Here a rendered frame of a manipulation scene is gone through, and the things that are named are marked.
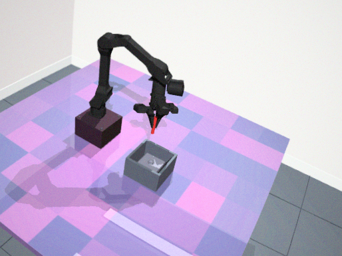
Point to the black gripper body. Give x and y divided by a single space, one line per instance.
141 108

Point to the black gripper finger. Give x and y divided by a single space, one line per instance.
151 119
159 117

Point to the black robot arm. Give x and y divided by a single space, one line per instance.
157 68

